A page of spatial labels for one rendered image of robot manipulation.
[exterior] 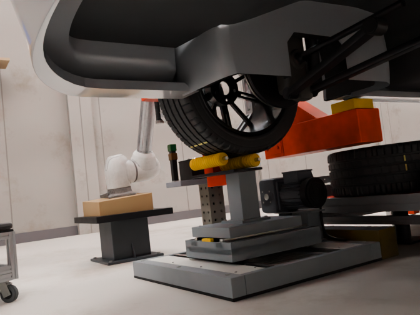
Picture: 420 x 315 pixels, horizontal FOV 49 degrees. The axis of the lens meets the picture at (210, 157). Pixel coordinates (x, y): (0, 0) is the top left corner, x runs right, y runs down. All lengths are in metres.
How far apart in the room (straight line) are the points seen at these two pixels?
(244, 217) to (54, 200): 4.33
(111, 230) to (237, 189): 1.14
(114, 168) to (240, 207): 1.21
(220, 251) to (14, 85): 4.74
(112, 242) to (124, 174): 0.43
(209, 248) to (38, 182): 4.34
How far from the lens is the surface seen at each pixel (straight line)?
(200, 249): 2.04
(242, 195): 2.04
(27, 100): 6.24
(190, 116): 1.88
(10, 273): 2.20
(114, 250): 2.96
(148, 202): 2.95
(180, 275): 1.90
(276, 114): 2.17
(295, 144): 2.48
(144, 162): 3.09
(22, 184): 6.07
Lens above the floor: 0.38
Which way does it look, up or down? 4 degrees up
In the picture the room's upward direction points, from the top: 6 degrees counter-clockwise
